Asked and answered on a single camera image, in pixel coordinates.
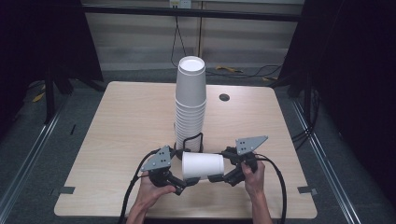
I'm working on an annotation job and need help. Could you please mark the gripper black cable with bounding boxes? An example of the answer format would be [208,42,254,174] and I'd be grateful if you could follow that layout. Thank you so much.
[254,153,288,224]
[117,148,162,224]

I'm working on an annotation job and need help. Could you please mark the person's right hand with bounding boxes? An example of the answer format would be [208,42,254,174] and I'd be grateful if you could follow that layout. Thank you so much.
[242,161,266,199]

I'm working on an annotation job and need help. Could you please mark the black wire cup holder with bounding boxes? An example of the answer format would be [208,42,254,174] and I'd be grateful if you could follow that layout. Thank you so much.
[173,132,205,161]

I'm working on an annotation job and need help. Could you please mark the dark metal stand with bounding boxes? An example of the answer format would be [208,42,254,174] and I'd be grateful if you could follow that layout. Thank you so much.
[42,65,75,125]

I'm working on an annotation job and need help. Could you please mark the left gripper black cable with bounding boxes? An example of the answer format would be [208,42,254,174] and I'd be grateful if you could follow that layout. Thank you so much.
[117,148,162,224]

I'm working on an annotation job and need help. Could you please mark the stack of white cups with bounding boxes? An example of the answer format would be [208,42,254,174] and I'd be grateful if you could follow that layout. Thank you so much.
[174,55,208,153]

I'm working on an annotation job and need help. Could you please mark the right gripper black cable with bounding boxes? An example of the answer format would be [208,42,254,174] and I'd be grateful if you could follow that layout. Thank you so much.
[254,153,288,224]

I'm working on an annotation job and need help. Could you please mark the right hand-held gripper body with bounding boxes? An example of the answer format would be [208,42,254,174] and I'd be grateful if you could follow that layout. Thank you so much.
[223,134,269,188]

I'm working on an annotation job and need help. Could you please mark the black floor cables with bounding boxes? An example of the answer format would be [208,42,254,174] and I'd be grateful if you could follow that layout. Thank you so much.
[205,63,284,79]

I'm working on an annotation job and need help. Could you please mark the black curtain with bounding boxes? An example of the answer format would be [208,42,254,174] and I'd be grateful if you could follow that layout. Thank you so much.
[0,0,105,139]
[277,0,396,200]

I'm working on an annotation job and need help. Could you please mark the metal floor rail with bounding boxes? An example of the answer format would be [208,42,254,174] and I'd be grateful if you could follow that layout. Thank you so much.
[0,102,69,217]
[290,98,362,224]

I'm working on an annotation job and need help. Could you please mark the grey tape strip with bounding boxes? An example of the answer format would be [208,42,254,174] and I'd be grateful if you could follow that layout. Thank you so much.
[296,185,319,197]
[50,185,77,197]

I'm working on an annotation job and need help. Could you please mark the white wall socket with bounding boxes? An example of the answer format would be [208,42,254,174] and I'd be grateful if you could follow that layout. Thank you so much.
[169,0,192,9]

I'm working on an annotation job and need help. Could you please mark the black horizontal bar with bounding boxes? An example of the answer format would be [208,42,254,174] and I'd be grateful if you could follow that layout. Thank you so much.
[81,5,304,23]

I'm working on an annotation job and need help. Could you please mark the white paper cup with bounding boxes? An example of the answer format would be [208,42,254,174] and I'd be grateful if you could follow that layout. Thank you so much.
[181,150,226,182]

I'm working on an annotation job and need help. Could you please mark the bundle of black cables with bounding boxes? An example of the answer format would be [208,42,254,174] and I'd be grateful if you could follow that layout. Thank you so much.
[290,89,322,151]

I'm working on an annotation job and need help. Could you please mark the hanging black cable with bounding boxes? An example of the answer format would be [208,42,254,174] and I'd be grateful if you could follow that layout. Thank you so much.
[169,15,189,68]

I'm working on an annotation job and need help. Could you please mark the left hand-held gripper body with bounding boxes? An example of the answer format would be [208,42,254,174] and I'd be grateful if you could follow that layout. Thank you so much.
[139,145,176,188]

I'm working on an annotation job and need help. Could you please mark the person's left hand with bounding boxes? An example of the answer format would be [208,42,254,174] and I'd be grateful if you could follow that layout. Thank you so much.
[136,178,177,208]

